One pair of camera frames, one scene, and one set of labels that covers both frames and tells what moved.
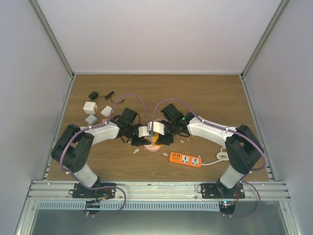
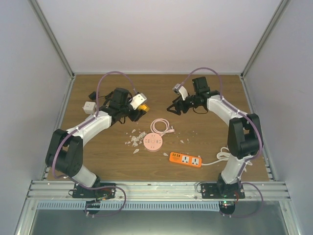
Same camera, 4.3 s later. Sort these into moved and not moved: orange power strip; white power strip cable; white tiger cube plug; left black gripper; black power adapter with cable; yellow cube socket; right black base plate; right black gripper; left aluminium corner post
Moved: left black gripper; yellow cube socket; right black gripper
Not moved: white power strip cable; orange power strip; black power adapter with cable; white tiger cube plug; left aluminium corner post; right black base plate
